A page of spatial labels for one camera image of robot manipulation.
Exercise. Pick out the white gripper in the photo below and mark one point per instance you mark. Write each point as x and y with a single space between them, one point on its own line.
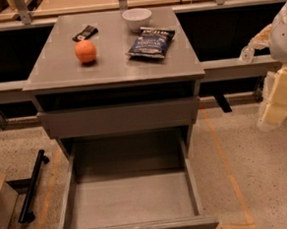
284 38

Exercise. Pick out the orange fruit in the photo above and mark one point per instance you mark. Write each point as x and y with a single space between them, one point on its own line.
85 51

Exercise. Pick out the grey drawer cabinet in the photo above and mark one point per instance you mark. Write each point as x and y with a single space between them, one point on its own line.
60 81

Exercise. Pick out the closed grey top drawer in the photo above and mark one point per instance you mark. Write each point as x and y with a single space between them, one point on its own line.
121 118

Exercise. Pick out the open grey middle drawer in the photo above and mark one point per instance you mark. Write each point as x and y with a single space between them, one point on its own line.
140 181

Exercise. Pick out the clear sanitizer bottle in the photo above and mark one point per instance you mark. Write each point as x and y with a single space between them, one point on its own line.
247 55

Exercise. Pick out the blue chip bag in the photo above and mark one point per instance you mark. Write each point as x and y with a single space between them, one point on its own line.
152 43

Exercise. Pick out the white bowl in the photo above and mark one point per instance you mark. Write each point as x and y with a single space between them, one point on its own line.
137 18

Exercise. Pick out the black snack bar wrapper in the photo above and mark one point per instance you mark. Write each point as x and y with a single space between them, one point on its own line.
85 34

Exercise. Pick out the black bar handle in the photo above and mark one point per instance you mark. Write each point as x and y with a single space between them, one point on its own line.
26 215

